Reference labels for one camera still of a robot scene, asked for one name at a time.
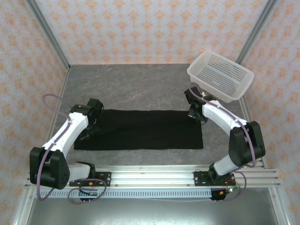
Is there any aluminium table side rail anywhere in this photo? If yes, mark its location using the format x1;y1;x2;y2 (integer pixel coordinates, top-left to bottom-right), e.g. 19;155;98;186
37;69;71;170
235;65;268;170

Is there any aluminium mounting rail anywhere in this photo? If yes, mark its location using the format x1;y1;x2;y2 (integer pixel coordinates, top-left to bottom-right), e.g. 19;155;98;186
24;165;281;188

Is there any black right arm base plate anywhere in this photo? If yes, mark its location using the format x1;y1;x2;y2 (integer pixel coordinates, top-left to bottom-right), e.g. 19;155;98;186
194;170;236;187

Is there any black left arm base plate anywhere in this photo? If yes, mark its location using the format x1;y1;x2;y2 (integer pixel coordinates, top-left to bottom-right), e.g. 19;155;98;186
69;172;112;188

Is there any white perforated plastic basket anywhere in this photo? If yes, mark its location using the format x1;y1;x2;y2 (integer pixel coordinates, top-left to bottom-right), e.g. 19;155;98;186
187;50;255;104

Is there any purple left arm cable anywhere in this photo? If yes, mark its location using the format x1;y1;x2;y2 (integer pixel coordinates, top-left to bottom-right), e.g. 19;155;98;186
36;94;107;204

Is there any aluminium frame leg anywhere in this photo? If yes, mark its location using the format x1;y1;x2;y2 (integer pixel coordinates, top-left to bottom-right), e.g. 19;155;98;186
13;187;36;225
268;187;294;225

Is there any shiny metal lower shelf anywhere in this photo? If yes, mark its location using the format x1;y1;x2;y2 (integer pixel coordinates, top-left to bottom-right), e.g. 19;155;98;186
25;196;281;225

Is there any black electronics board mount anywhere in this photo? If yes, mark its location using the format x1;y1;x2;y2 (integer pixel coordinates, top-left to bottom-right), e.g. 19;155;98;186
78;187;102;203
210;186;242;203

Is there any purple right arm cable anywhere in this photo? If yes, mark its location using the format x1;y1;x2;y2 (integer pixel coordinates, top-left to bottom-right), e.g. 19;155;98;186
189;82;256;203

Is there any slotted grey cable duct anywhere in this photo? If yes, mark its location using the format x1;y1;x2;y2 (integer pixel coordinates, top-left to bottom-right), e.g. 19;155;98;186
35;188;213;199

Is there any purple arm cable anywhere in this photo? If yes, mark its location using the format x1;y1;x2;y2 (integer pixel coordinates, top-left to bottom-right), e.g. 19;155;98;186
189;82;256;203
36;94;107;204

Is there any black t-shirt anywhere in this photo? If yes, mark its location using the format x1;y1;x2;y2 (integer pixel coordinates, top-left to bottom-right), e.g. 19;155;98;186
73;108;204;151

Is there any aluminium frame post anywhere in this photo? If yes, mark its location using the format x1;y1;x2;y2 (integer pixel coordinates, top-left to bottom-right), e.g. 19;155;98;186
25;0;71;71
233;0;279;68

